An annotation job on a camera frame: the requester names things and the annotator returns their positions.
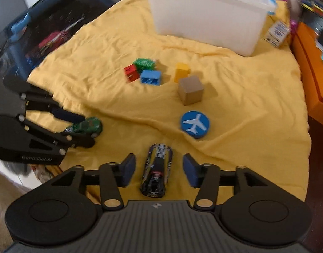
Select brown cube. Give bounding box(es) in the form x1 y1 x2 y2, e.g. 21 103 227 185
177 75 205 106

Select black patterned toy car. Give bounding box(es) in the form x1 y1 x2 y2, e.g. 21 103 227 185
140 144 175 197

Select blue block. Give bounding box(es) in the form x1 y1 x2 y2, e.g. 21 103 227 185
140 69 162 86

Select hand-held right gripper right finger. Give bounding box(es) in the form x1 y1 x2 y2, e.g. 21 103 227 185
183 153 272 209

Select colourful printed box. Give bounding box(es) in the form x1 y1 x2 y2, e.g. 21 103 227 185
296 0 323 19

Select small yellow block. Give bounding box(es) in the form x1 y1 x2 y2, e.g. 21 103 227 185
174 63 191 83

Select blue disc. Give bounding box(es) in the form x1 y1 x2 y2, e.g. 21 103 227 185
180 110 211 139

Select yellow cloth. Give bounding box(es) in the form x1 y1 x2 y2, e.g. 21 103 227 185
27 0 312 206

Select red cube block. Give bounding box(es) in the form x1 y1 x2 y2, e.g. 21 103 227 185
124 64 140 83

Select green block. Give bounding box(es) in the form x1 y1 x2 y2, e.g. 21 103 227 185
133 58 155 71

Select dark blue bag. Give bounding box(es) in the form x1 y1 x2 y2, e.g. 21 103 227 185
0 0 117 77

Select white plastic container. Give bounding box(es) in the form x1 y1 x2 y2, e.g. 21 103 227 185
139 0 278 57

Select red packet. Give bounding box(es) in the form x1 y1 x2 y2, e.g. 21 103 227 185
38 30 70 56

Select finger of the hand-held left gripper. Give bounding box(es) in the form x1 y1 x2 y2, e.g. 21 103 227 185
3 74 86 124
18 114 96 161

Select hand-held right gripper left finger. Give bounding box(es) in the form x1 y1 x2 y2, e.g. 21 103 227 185
49 153 136 211

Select orange box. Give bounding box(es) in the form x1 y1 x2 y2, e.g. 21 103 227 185
292 21 323 127

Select small white blue box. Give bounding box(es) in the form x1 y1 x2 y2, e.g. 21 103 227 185
264 20 290 48

